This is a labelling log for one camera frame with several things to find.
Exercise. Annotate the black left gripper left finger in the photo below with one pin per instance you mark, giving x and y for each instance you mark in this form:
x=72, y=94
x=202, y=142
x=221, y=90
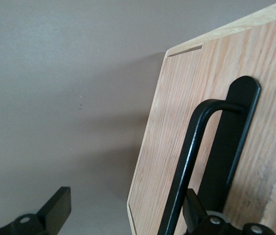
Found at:
x=50, y=215

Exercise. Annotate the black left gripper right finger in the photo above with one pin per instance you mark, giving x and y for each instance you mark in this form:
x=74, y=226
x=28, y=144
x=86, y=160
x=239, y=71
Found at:
x=199, y=222

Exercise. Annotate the wooden drawer cabinet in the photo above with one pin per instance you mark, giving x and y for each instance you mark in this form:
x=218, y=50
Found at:
x=226, y=31

